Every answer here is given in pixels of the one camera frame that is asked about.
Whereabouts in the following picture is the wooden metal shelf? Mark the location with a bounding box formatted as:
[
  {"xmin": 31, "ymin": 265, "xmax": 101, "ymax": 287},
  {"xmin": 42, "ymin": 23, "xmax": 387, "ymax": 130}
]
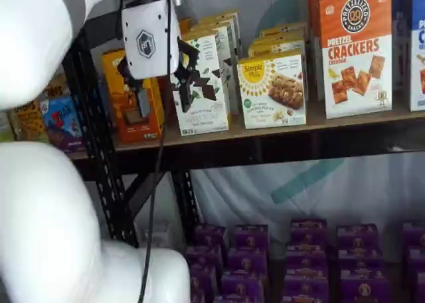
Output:
[{"xmin": 191, "ymin": 0, "xmax": 425, "ymax": 231}]

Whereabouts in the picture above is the white sweet thins box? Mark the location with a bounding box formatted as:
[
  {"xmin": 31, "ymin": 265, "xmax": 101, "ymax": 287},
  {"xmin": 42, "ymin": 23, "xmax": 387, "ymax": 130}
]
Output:
[{"xmin": 170, "ymin": 33, "xmax": 232, "ymax": 137}]

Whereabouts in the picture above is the orange brownie snack box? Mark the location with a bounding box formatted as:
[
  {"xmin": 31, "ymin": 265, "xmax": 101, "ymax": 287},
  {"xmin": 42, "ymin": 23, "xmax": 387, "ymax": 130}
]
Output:
[{"xmin": 101, "ymin": 49, "xmax": 166, "ymax": 144}]

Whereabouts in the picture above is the black perforated rack upright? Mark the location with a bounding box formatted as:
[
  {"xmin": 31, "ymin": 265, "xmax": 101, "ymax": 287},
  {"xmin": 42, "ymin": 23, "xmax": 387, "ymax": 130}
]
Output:
[{"xmin": 62, "ymin": 27, "xmax": 139, "ymax": 249}]

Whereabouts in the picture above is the blue Zbar box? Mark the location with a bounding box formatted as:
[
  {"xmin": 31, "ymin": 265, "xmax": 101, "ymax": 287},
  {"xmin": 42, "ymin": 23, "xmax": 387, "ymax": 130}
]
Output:
[{"xmin": 39, "ymin": 95, "xmax": 86, "ymax": 152}]

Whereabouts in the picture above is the yellow Bobo's snack box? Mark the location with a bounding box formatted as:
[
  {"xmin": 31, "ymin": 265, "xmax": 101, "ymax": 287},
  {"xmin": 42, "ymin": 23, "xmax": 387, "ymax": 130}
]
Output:
[
  {"xmin": 8, "ymin": 100, "xmax": 49, "ymax": 142},
  {"xmin": 42, "ymin": 73, "xmax": 71, "ymax": 98}
]

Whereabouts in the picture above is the white yellow snack box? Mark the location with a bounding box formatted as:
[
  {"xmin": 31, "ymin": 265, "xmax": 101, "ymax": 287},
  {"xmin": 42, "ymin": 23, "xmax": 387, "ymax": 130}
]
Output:
[
  {"xmin": 202, "ymin": 9, "xmax": 244, "ymax": 51},
  {"xmin": 189, "ymin": 17, "xmax": 239, "ymax": 116}
]

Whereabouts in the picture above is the dark blue cracker box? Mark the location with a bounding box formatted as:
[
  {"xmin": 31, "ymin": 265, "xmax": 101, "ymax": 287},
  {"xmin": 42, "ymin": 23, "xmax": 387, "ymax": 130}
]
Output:
[{"xmin": 391, "ymin": 0, "xmax": 412, "ymax": 92}]

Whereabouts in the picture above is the wooden shelf board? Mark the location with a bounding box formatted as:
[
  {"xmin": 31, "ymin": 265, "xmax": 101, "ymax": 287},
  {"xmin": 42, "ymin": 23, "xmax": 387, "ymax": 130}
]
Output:
[
  {"xmin": 68, "ymin": 148, "xmax": 89, "ymax": 161},
  {"xmin": 114, "ymin": 100, "xmax": 425, "ymax": 153}
]

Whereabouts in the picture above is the black metal shelf rack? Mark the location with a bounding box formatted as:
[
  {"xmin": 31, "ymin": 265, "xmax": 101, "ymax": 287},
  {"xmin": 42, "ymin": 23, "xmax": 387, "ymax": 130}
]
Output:
[{"xmin": 114, "ymin": 126, "xmax": 425, "ymax": 251}]

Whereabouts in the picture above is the white almond flour bars box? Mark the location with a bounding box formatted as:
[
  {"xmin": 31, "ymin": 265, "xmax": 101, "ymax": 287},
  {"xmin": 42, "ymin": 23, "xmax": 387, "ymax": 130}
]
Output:
[
  {"xmin": 258, "ymin": 21, "xmax": 309, "ymax": 45},
  {"xmin": 236, "ymin": 49, "xmax": 307, "ymax": 130},
  {"xmin": 248, "ymin": 37, "xmax": 308, "ymax": 102}
]

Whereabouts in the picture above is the orange pretzel crackers box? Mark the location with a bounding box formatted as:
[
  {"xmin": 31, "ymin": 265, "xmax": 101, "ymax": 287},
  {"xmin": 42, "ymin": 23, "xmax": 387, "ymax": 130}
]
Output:
[{"xmin": 318, "ymin": 0, "xmax": 394, "ymax": 120}]

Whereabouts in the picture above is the blue pretzel crackers box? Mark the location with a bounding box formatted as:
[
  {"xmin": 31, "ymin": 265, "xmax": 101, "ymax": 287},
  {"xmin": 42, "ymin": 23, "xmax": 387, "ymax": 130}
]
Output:
[{"xmin": 408, "ymin": 0, "xmax": 425, "ymax": 113}]

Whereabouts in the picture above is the purple snack box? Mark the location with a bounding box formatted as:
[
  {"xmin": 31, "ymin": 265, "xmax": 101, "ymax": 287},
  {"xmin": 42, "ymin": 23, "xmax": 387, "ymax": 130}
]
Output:
[
  {"xmin": 281, "ymin": 294, "xmax": 330, "ymax": 303},
  {"xmin": 290, "ymin": 218, "xmax": 329, "ymax": 246},
  {"xmin": 193, "ymin": 224, "xmax": 230, "ymax": 251},
  {"xmin": 406, "ymin": 245, "xmax": 425, "ymax": 274},
  {"xmin": 233, "ymin": 224, "xmax": 270, "ymax": 251},
  {"xmin": 220, "ymin": 270, "xmax": 266, "ymax": 300},
  {"xmin": 414, "ymin": 271, "xmax": 425, "ymax": 303},
  {"xmin": 284, "ymin": 258, "xmax": 330, "ymax": 278},
  {"xmin": 184, "ymin": 245, "xmax": 224, "ymax": 271},
  {"xmin": 400, "ymin": 219, "xmax": 425, "ymax": 249},
  {"xmin": 283, "ymin": 274, "xmax": 330, "ymax": 298},
  {"xmin": 286, "ymin": 243, "xmax": 329, "ymax": 261},
  {"xmin": 187, "ymin": 265, "xmax": 218, "ymax": 299},
  {"xmin": 335, "ymin": 223, "xmax": 381, "ymax": 251},
  {"xmin": 339, "ymin": 268, "xmax": 391, "ymax": 303},
  {"xmin": 337, "ymin": 247, "xmax": 384, "ymax": 272},
  {"xmin": 213, "ymin": 294, "xmax": 264, "ymax": 303},
  {"xmin": 227, "ymin": 247, "xmax": 269, "ymax": 274}
]

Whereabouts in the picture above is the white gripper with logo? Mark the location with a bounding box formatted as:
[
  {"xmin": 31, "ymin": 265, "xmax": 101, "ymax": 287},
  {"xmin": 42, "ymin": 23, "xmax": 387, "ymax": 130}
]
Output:
[{"xmin": 116, "ymin": 0, "xmax": 201, "ymax": 118}]

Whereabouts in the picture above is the black cable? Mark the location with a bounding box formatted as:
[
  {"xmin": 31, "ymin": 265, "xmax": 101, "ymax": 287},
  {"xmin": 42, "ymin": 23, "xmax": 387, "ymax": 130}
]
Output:
[{"xmin": 138, "ymin": 0, "xmax": 174, "ymax": 303}]

